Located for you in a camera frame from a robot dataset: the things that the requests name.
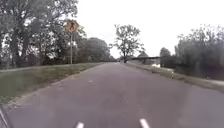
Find water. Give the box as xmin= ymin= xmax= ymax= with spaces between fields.
xmin=149 ymin=63 xmax=177 ymax=72

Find broad-crowned tree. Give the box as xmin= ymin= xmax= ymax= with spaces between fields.
xmin=111 ymin=23 xmax=146 ymax=64

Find diamond sign on pole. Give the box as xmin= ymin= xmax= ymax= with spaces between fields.
xmin=63 ymin=19 xmax=81 ymax=65

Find grass verge with slope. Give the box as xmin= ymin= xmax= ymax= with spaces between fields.
xmin=0 ymin=62 xmax=104 ymax=105

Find robot's own part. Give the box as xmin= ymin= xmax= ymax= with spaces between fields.
xmin=139 ymin=118 xmax=151 ymax=128
xmin=75 ymin=121 xmax=85 ymax=128

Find dark trees beside water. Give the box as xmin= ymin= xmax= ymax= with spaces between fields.
xmin=159 ymin=24 xmax=224 ymax=80

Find row of trees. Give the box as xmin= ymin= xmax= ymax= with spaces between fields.
xmin=0 ymin=0 xmax=113 ymax=70

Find dark reddish asphalt path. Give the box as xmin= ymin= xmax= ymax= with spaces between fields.
xmin=0 ymin=62 xmax=224 ymax=128

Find grass strip by water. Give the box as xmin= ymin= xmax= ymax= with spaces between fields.
xmin=124 ymin=62 xmax=224 ymax=94

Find low dark bridge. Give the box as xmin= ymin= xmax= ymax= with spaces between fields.
xmin=128 ymin=55 xmax=162 ymax=64

